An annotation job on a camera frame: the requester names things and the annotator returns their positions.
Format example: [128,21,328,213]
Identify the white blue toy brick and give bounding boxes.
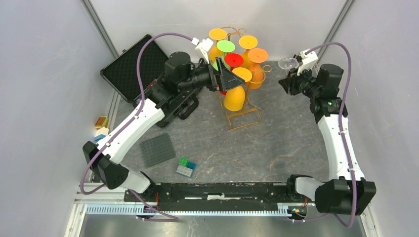
[94,127,109,142]

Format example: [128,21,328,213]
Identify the black poker chip case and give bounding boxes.
[100,34,200,128]

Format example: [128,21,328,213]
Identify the red plastic wine glass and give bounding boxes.
[219,53,245,96]

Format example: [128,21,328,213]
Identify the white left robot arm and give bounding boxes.
[82,52,245,201]

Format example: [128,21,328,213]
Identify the green grey blue bricks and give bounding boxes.
[176,157,196,178]

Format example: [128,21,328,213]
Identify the clear wine glass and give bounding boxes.
[278,57,299,76]

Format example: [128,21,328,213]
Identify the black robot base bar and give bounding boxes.
[140,182,313,211]

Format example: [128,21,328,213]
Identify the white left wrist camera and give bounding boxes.
[191,38,214,64]

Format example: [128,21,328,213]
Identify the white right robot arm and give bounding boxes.
[279,64,377,216]

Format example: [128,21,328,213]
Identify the yellow orange toy brick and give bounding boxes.
[94,116,109,129]

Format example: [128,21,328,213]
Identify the yellow plastic wine glass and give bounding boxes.
[239,35,258,60]
[223,67,252,112]
[208,28,227,63]

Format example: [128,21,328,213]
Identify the grey building baseplate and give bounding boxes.
[140,133,176,168]

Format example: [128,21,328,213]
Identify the orange plastic wine glass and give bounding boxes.
[248,48,268,89]

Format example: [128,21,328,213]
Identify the gold wire wine glass rack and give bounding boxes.
[209,26,271,130]

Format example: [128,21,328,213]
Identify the green plastic wine glass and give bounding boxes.
[210,40,236,70]

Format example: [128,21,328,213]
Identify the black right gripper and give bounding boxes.
[279,64,321,99]

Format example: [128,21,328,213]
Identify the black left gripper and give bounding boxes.
[179,56,245,93]

